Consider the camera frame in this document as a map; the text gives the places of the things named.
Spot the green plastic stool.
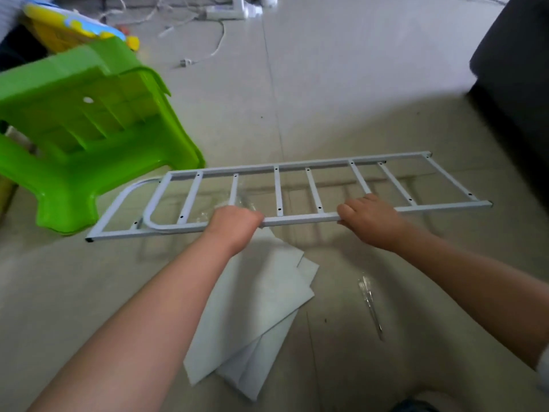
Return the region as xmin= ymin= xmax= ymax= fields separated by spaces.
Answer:
xmin=0 ymin=34 xmax=205 ymax=235

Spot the person's white shirt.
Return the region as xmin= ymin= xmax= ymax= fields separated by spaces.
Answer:
xmin=536 ymin=347 xmax=549 ymax=395

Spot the person's right hand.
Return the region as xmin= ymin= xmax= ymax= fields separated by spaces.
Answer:
xmin=336 ymin=193 xmax=411 ymax=252

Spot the grey sofa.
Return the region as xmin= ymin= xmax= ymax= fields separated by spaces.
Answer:
xmin=469 ymin=0 xmax=549 ymax=211

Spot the tangle of white cables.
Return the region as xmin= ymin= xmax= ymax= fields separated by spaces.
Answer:
xmin=98 ymin=0 xmax=262 ymax=69

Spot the person's right forearm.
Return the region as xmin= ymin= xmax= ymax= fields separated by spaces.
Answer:
xmin=395 ymin=225 xmax=549 ymax=370

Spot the person's left hand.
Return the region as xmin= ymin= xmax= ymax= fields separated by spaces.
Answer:
xmin=202 ymin=205 xmax=265 ymax=256

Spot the person's left forearm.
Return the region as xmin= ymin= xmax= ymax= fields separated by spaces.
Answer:
xmin=30 ymin=236 xmax=245 ymax=412

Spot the long white power strip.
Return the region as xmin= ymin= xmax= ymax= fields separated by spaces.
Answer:
xmin=204 ymin=0 xmax=262 ymax=21

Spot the white metal frame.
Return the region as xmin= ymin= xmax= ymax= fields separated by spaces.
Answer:
xmin=86 ymin=152 xmax=494 ymax=243

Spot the yellow plastic basket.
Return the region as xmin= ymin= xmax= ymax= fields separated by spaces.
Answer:
xmin=21 ymin=0 xmax=140 ymax=55

